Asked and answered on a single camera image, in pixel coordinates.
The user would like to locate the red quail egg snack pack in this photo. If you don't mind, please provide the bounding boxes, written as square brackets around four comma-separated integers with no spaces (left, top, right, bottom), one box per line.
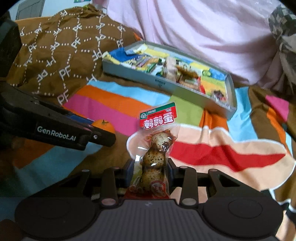
[124,102,180,200]

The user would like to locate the yellow blue calcium snack pack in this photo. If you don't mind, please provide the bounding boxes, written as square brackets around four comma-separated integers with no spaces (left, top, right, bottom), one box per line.
[122,54,163,73]

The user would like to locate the white rice cracker bar pack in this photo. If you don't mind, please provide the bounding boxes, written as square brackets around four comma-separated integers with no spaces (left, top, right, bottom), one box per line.
[163,57,178,82]

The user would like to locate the small orange mandarin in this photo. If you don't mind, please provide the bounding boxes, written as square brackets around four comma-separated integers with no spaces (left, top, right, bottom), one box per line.
[91,120,115,133]

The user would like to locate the brown PF patterned pillow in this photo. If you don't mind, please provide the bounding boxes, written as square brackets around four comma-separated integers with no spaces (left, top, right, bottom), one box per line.
[6,4,141,105]

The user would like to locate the colourful cartoon bed sheet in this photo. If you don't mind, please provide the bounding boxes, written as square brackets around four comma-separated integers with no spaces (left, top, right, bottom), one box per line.
[1,80,295,240]

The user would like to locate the grey tray with colourful liner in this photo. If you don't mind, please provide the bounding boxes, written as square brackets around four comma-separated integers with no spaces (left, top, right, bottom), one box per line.
[102,41,237,120]

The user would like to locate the red snack pack in tray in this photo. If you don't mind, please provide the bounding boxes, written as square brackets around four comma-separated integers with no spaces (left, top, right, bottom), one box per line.
[176,66,204,92]

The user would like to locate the pink blanket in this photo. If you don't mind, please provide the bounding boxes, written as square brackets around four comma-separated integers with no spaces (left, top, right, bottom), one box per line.
[96,0,284,91]

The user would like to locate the grey camouflage fabric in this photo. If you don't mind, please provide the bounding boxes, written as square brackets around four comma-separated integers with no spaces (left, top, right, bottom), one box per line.
[268,4,295,88]

